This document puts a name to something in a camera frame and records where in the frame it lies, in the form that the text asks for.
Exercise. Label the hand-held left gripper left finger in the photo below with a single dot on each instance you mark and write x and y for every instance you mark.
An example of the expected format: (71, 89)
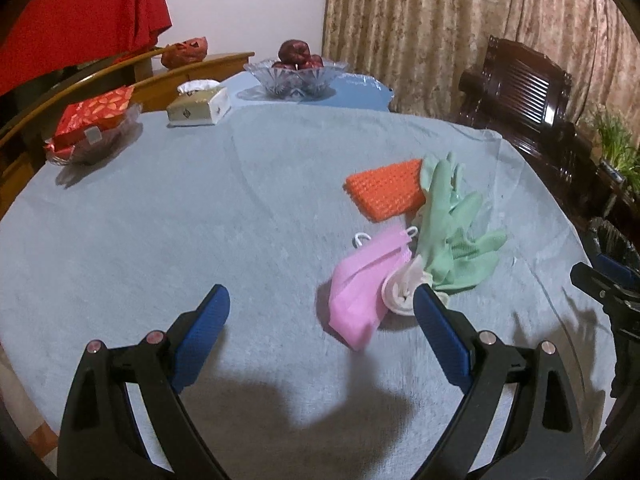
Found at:
(200, 330)

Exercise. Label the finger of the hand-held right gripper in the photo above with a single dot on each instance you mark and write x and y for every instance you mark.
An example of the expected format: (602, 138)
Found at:
(617, 266)
(600, 282)

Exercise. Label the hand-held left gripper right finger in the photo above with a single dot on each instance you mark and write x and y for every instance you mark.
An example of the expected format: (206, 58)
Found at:
(445, 335)

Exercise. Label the bin with black bag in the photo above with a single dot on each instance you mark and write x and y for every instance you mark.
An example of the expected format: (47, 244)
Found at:
(612, 240)

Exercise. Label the white paper cup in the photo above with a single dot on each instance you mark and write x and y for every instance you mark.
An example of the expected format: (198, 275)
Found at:
(400, 296)

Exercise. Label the pink face mask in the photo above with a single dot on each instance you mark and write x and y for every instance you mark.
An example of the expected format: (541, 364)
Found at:
(360, 290)

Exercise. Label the orange foam fruit net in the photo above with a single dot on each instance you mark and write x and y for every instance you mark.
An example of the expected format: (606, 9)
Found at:
(385, 187)

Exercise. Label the green rubber glove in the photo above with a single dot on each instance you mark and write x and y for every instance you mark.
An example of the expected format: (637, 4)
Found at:
(442, 195)
(465, 260)

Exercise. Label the dark wooden side table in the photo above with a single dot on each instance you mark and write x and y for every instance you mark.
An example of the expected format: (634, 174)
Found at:
(575, 180)

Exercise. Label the grey tablecloth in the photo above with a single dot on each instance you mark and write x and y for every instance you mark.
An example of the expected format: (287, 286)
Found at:
(175, 220)

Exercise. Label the green potted plant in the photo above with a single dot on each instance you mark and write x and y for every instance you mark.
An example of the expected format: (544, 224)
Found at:
(615, 140)

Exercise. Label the dark wooden chair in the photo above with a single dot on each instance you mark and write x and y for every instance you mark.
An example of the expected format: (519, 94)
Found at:
(520, 95)

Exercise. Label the glass snack dish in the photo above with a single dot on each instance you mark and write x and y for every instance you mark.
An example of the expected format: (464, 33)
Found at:
(105, 145)

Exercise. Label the tissue box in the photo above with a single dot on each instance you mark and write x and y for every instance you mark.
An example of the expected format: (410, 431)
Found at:
(197, 107)

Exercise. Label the light blue table cover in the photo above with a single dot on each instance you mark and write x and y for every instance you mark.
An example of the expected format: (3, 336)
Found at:
(360, 92)

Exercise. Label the wooden cabinet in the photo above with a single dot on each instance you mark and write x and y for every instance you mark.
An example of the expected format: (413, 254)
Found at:
(220, 67)

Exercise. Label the glass fruit bowl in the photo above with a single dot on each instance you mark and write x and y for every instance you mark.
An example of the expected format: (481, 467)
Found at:
(295, 82)

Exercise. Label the red apple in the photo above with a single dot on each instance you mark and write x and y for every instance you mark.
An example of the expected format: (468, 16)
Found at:
(312, 61)
(279, 65)
(293, 51)

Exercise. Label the red woven basket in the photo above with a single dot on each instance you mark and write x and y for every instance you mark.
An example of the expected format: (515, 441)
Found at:
(184, 53)

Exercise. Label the beige patterned curtain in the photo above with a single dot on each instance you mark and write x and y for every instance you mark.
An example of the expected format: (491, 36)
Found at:
(440, 20)

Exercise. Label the red cloth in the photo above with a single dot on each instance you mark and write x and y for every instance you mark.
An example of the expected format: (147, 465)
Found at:
(90, 15)

